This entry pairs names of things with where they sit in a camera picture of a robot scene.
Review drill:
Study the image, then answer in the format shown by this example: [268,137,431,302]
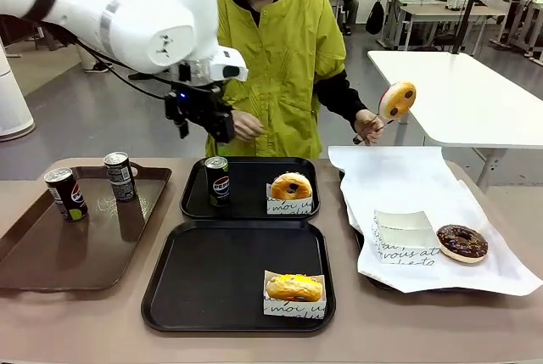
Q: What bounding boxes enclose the black backpack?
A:
[365,0,385,36]

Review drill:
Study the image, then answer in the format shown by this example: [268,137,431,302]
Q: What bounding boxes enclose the dark serving tongs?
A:
[352,114,399,145]

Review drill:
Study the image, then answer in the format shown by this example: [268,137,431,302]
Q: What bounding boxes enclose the brown plastic tray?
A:
[0,164,173,293]

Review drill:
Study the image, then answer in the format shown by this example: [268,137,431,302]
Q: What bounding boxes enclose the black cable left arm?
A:
[75,38,171,101]

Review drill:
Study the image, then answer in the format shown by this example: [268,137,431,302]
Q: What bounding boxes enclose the large black plastic tray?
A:
[140,219,338,335]

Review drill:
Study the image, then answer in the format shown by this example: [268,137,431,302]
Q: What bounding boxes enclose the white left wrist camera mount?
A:
[209,45,249,83]

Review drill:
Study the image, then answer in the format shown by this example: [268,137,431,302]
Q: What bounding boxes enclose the white script paper box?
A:
[372,210,430,232]
[266,182,314,216]
[375,225,443,266]
[262,269,328,321]

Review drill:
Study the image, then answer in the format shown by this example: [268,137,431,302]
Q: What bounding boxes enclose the yellow iced donut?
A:
[265,273,325,303]

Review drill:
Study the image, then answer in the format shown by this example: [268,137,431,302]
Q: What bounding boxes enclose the person's right hand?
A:
[232,109,266,143]

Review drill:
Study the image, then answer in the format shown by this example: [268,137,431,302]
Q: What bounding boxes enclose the bystander in beige trousers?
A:
[63,0,115,75]

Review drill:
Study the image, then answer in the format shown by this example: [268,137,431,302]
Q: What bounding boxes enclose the black tripod pole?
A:
[450,0,489,56]

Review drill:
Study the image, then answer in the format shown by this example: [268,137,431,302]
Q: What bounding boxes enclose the person's left hand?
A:
[353,109,387,147]

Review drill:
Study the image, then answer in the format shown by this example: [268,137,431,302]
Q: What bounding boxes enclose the pink iced donut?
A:
[378,81,418,121]

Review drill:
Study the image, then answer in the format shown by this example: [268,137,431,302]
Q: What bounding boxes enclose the black Pepsi can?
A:
[204,155,232,209]
[43,166,89,222]
[103,151,137,204]

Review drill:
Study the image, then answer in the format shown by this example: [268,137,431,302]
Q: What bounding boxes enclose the small black plastic tray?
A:
[179,156,321,221]

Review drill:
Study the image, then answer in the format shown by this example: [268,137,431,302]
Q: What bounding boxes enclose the person's left forearm black sleeve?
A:
[314,70,371,128]

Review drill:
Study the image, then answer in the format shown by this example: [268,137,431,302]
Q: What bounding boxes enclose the white cylindrical pedestal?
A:
[0,36,36,142]

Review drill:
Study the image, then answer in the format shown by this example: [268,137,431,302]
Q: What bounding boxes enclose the white paper liner sheet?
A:
[327,144,543,297]

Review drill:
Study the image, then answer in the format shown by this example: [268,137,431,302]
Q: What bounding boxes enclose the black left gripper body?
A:
[164,85,234,128]

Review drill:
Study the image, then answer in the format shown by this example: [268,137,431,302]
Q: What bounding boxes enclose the plain glazed donut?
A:
[270,171,314,201]

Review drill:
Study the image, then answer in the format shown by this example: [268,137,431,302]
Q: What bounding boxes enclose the person in yellow jacket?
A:
[204,0,347,160]

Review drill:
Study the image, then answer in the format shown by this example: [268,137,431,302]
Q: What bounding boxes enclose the white side table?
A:
[366,49,543,195]

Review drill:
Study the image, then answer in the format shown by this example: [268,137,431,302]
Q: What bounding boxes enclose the grey background desk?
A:
[397,3,508,52]

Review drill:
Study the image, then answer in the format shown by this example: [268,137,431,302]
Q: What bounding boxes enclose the chocolate sprinkled donut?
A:
[435,223,490,265]

